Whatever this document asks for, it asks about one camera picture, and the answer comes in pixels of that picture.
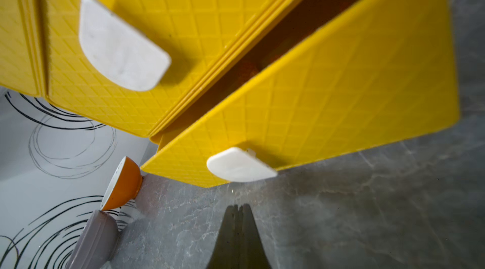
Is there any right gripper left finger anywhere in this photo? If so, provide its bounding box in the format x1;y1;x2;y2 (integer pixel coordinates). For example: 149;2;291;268
207;205;240;268

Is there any yellow drawer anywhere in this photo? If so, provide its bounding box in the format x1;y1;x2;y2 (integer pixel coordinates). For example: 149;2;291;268
40;0;301;137
142;0;460;188

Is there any yellow bottom drawer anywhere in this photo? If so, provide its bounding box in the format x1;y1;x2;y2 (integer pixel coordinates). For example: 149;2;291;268
142;0;460;188

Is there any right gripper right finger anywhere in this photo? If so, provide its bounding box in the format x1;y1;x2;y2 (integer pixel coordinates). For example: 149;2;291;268
240;204;271;268

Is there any white orange bowl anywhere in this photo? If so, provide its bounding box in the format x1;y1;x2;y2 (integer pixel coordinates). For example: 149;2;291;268
100;156;143;211

